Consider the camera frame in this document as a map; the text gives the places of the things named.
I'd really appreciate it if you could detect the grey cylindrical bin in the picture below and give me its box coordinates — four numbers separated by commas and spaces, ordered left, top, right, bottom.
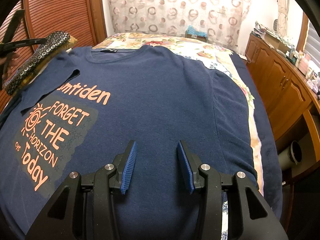
278, 141, 302, 170

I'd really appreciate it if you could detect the circle-patterned curtain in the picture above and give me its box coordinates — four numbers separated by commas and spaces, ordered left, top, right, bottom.
108, 0, 251, 50

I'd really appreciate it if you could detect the wooden louvered wardrobe door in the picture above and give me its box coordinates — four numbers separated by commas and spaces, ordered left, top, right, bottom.
0, 0, 107, 113

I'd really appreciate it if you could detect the clutter on sideboard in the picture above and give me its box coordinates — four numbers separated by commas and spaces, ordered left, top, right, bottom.
245, 24, 318, 97

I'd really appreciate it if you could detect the blue item box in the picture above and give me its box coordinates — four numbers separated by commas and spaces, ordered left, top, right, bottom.
185, 25, 208, 42

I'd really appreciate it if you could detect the navy printed t-shirt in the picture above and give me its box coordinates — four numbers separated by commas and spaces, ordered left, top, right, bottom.
1, 46, 257, 239

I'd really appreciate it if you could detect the wooden sideboard cabinet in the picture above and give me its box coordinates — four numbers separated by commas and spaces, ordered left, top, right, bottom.
245, 34, 319, 178

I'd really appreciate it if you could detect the left hand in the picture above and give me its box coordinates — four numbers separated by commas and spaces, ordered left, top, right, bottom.
1, 52, 20, 89

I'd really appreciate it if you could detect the floral bed sheet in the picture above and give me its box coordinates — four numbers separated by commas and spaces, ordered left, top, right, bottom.
88, 41, 259, 239

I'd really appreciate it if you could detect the circle-patterned folded cloth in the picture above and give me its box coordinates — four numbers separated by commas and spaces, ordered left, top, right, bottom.
3, 31, 78, 95

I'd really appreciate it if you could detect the window blind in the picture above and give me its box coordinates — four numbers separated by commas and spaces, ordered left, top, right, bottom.
304, 21, 320, 67

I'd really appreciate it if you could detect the navy blanket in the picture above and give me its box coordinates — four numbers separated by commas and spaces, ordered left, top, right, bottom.
230, 52, 283, 218

